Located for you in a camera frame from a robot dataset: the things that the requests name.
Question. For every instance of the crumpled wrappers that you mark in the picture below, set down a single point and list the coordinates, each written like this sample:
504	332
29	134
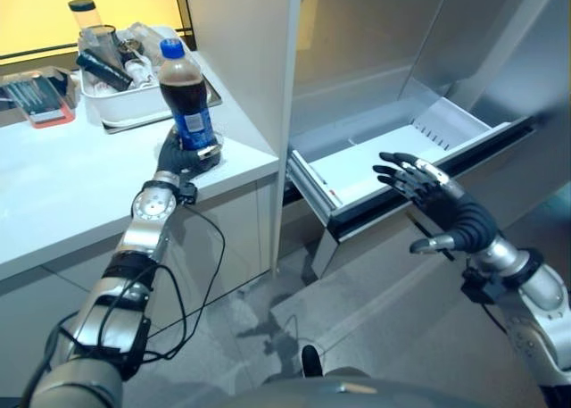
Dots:
143	51

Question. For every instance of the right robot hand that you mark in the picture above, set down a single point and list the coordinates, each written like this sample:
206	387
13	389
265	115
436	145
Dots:
441	198

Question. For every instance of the silver refrigerator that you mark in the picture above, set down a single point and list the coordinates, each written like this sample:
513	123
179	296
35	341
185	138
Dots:
401	113

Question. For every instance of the cola bottle with blue label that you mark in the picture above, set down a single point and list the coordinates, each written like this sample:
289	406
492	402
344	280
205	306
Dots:
189	104

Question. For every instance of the white refrigerator drawer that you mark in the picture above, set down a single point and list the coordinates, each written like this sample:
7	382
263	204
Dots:
392	162

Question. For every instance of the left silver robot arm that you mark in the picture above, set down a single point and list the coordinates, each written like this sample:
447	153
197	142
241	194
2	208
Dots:
111	292

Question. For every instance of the white kitchen counter cabinet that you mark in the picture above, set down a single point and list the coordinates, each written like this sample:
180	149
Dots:
134	194

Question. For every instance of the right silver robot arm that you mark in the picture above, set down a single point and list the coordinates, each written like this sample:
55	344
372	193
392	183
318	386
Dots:
531	310

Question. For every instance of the clear jar with black lid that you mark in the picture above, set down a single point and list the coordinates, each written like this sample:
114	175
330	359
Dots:
85	17

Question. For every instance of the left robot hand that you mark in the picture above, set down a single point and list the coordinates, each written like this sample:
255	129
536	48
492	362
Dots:
175	157

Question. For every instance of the clear cup with dark rim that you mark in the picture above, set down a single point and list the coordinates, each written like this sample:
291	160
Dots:
101	46

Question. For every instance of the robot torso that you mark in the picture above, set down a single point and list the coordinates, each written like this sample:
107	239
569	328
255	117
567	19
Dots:
312	388

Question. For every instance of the black cylinder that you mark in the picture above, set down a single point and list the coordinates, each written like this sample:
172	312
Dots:
103	70

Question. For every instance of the white plastic tub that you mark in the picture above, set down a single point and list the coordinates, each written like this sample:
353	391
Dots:
129	91

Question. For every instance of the black and red tool case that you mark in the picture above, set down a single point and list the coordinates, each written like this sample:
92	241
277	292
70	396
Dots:
35	97

